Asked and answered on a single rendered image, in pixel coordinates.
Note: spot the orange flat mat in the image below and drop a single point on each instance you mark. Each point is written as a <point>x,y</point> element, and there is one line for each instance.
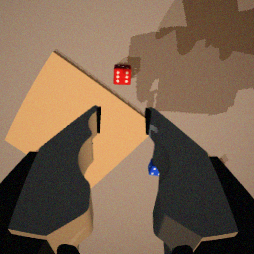
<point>60,94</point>

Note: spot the blue die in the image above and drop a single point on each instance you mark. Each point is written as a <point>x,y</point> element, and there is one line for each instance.
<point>152,169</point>

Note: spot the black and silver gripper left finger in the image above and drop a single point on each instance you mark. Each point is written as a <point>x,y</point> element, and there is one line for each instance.
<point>45,201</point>

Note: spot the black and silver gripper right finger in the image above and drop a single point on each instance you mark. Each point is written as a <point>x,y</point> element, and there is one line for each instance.
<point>200,203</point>

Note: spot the red die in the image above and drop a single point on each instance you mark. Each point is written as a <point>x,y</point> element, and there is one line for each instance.
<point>122,74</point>

